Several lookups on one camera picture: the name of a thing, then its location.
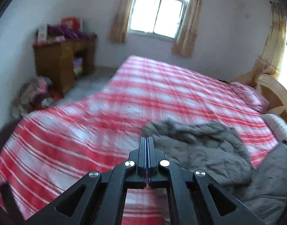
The sliding glass window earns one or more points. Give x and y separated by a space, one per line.
158 11

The bed with red plaid sheet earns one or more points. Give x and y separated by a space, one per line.
110 112

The yellow tied side curtain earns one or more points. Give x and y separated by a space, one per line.
272 49

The pink flat box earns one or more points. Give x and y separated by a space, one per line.
49 41

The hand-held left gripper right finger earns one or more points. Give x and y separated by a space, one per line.
151 154

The beige patterned curtain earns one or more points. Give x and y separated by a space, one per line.
121 16
189 25

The purple bag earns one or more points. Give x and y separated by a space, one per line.
63 31

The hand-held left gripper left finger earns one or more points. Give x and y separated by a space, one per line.
143 154

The striped pillow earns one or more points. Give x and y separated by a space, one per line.
280 127

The red gift box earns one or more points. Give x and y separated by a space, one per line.
72 23

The brown wooden desk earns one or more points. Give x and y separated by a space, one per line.
56 63

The white upright box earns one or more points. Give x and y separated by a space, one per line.
42 32

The stack of boxes under desk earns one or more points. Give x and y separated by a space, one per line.
77 66

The pink folded quilt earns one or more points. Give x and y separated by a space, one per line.
250 96

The light wooden headboard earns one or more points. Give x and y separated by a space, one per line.
274 93

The pile of clothes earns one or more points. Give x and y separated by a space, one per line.
32 96

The grey puffer jacket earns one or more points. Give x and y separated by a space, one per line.
211 150

